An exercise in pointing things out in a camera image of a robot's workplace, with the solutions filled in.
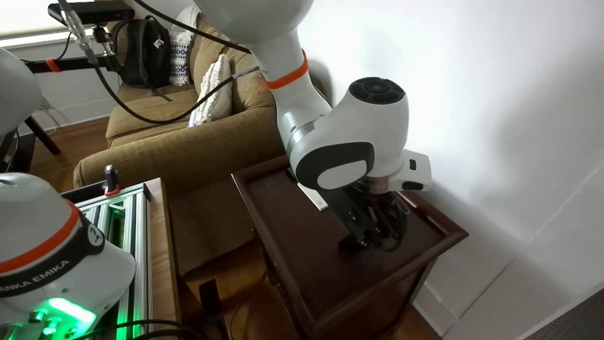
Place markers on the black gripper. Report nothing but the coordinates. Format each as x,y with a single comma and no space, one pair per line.
361,208

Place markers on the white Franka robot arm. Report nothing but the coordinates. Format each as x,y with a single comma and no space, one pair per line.
340,132

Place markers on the dark wooden side table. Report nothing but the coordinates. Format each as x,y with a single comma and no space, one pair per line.
314,284

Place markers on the olive fabric sofa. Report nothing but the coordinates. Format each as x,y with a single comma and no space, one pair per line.
189,151

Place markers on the white knitted pillow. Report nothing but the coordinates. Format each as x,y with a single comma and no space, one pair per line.
212,95

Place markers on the black knob with red base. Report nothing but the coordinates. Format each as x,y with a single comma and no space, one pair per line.
112,180

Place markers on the white patterned blanket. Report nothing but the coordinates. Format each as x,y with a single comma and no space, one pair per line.
182,44

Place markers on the black backpack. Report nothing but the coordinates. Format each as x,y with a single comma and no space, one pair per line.
144,53

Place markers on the black stand with orange tape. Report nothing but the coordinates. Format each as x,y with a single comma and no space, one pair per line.
68,63

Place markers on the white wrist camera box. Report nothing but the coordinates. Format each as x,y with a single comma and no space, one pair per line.
416,170

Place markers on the black stereo camera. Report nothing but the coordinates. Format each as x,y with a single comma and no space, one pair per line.
100,12

